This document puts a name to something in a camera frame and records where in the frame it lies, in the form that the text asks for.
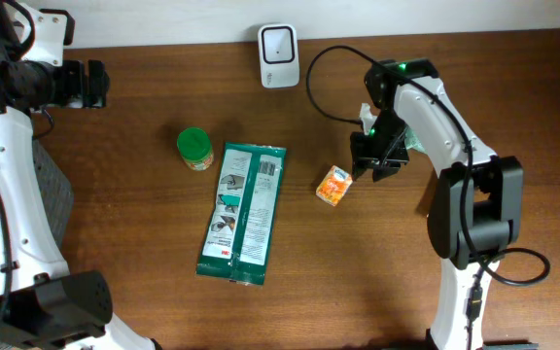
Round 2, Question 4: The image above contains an orange tissue packet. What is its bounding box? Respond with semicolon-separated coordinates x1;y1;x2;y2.
315;165;353;206

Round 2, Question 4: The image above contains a right black camera cable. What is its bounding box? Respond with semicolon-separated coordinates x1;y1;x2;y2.
305;45;551;350

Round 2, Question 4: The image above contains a grey plastic mesh basket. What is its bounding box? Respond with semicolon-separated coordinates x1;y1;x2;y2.
0;138;76;350

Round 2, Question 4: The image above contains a green white wipes pack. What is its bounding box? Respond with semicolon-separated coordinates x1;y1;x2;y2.
195;143;287;286

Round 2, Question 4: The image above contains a green lid jar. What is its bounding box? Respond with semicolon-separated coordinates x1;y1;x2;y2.
177;127;214;171

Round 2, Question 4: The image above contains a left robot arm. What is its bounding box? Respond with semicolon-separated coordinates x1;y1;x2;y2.
0;1;158;349

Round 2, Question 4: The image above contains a mint green snack packet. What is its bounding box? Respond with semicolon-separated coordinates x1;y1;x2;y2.
404;126;426;154

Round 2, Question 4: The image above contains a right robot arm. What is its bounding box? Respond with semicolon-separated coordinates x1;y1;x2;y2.
350;59;524;349

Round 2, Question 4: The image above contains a white barcode scanner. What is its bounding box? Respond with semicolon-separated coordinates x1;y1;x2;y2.
258;23;300;88

